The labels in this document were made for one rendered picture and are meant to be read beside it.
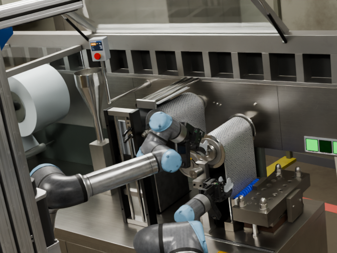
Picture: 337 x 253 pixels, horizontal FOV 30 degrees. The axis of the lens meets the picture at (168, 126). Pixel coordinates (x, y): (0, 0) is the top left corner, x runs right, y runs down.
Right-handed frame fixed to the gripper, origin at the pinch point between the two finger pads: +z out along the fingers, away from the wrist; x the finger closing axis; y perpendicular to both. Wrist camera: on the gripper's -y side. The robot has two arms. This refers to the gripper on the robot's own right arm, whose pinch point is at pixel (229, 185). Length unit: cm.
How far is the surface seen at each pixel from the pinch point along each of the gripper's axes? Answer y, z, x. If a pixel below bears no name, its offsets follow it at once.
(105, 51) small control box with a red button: 56, 0, 57
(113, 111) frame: 35, -15, 44
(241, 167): 4.2, 9.8, -0.3
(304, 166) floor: -109, 248, 88
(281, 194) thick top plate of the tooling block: -6.1, 10.7, -17.7
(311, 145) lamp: 9.0, 29.3, -23.6
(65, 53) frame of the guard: 50, 18, 102
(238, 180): -0.4, 6.4, -0.2
